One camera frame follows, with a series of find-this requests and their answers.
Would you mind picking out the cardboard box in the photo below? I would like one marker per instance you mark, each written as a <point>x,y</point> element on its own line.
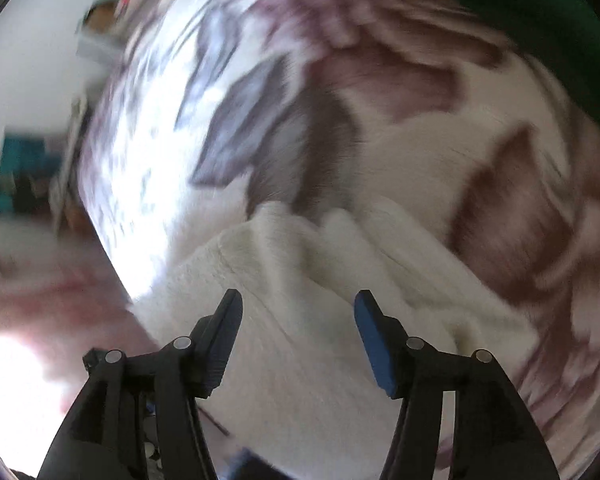
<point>100,16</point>

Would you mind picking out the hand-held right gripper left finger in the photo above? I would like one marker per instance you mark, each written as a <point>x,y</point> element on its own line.
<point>227,330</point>

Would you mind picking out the green white-striped garment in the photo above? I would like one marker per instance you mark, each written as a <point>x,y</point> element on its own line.
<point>529,10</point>

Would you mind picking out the floral blanket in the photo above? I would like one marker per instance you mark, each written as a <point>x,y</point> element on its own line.
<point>404,85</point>

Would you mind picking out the teal box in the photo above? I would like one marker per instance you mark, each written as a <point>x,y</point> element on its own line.
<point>27,175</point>

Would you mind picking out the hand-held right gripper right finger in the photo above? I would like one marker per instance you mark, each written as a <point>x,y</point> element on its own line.
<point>374,340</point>

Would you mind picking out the white fluffy garment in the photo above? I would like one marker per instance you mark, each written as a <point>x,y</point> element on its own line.
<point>305,360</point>

